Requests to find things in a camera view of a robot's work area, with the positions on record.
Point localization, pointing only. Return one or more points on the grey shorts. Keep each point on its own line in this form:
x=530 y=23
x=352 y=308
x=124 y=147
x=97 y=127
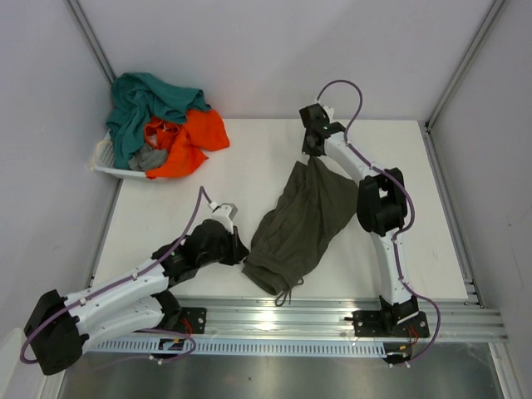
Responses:
x=147 y=158

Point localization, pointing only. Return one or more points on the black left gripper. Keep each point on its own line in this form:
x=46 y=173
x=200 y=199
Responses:
x=238 y=250

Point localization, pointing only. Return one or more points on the olive green shorts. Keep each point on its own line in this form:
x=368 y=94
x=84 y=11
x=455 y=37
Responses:
x=291 y=239

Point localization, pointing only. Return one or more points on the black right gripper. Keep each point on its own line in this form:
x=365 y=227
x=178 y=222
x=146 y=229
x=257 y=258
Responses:
x=307 y=150

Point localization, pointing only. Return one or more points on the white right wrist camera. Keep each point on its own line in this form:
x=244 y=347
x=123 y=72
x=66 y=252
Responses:
x=328 y=110

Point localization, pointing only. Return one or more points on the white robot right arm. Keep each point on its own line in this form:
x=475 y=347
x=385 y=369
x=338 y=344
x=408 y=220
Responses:
x=381 y=207

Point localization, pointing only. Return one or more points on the white slotted cable duct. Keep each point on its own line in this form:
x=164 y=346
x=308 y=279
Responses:
x=250 y=347

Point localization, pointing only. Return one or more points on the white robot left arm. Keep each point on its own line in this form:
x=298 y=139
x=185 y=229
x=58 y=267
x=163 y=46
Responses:
x=62 y=328

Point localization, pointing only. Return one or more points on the aluminium mounting rail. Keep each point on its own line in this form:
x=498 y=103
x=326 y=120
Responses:
x=309 y=319

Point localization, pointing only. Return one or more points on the teal shorts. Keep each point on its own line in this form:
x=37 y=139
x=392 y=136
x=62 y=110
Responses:
x=136 y=97

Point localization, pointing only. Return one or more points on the white plastic laundry basket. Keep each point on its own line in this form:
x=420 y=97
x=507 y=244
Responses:
x=103 y=160

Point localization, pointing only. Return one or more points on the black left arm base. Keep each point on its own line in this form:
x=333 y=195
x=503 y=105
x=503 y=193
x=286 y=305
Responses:
x=190 y=321

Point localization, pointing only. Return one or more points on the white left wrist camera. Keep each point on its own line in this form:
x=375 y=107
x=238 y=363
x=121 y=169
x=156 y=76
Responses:
x=224 y=213

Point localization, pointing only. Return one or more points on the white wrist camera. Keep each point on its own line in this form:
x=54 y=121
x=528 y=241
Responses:
x=328 y=110
x=224 y=213

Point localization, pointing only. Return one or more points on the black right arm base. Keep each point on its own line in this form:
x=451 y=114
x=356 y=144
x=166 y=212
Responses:
x=371 y=323

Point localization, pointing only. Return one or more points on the orange shorts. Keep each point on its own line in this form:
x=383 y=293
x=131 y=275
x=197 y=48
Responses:
x=186 y=144

